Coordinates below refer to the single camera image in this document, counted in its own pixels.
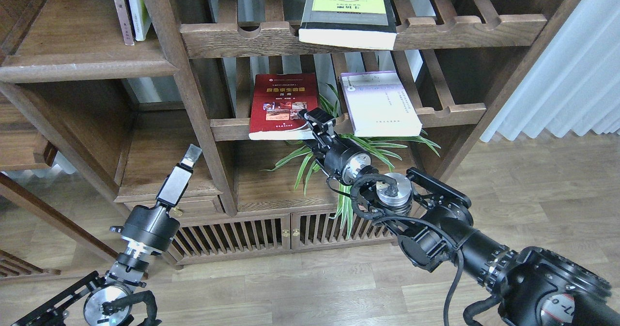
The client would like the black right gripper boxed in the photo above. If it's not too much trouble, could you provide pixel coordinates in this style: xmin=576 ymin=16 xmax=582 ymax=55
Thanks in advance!
xmin=297 ymin=108 xmax=372 ymax=180

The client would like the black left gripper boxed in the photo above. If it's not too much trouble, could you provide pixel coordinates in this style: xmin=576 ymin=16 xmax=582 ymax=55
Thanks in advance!
xmin=111 ymin=144 xmax=203 ymax=257

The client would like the red rescue guide book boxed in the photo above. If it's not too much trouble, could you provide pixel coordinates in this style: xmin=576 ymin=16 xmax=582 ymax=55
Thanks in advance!
xmin=248 ymin=73 xmax=318 ymax=140

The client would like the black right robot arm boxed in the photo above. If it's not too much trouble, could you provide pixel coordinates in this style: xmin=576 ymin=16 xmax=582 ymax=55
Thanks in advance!
xmin=299 ymin=109 xmax=620 ymax=326

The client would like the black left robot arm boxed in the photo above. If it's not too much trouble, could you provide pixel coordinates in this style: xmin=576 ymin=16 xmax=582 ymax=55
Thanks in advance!
xmin=15 ymin=144 xmax=202 ymax=326

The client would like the dark wooden bookshelf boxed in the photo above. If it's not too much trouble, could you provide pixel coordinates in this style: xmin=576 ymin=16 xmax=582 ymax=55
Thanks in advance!
xmin=1 ymin=0 xmax=581 ymax=266

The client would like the green spider plant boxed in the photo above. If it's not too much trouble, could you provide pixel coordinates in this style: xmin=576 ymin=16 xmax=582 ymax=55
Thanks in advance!
xmin=263 ymin=83 xmax=441 ymax=239

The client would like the pale lilac white book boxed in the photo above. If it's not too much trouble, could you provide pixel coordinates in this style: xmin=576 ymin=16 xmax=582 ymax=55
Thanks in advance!
xmin=340 ymin=71 xmax=421 ymax=138

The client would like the yellow and black thick book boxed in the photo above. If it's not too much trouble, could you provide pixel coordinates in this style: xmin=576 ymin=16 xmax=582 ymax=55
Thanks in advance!
xmin=298 ymin=0 xmax=397 ymax=50

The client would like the white green upright book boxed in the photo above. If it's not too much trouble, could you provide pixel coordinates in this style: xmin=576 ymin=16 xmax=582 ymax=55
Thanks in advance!
xmin=128 ymin=0 xmax=152 ymax=41

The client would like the white pleated curtain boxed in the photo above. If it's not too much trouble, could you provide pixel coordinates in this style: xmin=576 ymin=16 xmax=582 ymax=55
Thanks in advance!
xmin=480 ymin=0 xmax=620 ymax=142

